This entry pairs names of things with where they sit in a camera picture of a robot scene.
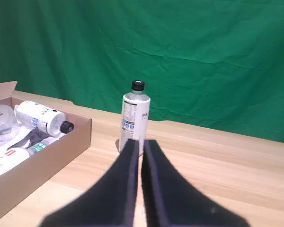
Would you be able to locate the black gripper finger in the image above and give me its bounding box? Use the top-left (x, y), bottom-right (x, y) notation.
top-left (141, 140), bottom-right (251, 227)
top-left (39, 139), bottom-right (140, 227)

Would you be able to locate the white bottle with black cap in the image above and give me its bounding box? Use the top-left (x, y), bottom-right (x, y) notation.
top-left (118, 80), bottom-right (151, 157)
top-left (13, 100), bottom-right (74, 138)

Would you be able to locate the brown cardboard box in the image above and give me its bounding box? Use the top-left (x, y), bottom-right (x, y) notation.
top-left (0, 80), bottom-right (92, 225)

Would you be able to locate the clear water bottle green label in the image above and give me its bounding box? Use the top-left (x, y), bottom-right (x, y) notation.
top-left (0, 137), bottom-right (59, 182)

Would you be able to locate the clear adhesive tape roll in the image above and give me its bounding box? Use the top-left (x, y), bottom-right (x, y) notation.
top-left (0, 104), bottom-right (18, 149)

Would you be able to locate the green backdrop cloth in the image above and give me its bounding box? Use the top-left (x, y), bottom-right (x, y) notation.
top-left (0, 0), bottom-right (284, 145)

